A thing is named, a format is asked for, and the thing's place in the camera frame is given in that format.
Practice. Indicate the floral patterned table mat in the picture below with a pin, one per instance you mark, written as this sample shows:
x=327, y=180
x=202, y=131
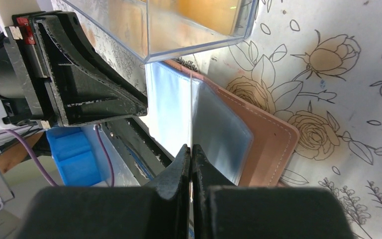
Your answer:
x=315, y=64

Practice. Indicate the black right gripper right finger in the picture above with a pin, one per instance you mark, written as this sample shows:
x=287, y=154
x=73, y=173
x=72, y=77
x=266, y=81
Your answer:
x=223, y=210

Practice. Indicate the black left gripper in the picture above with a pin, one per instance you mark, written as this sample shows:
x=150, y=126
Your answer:
x=51, y=75

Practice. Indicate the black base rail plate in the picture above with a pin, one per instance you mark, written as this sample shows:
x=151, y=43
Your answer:
x=142, y=154

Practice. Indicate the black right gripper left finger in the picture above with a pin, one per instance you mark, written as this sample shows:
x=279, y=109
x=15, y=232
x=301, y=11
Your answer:
x=157, y=210

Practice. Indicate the yellow credit cards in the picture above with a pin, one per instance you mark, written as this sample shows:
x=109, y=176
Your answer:
x=218, y=15

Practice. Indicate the blue storage bin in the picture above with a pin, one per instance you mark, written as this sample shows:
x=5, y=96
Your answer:
x=73, y=156

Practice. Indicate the clear acrylic card box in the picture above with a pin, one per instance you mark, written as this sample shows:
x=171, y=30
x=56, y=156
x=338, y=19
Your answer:
x=153, y=34

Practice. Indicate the tan leather card holder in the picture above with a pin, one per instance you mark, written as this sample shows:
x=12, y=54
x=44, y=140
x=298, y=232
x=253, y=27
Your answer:
x=249, y=146

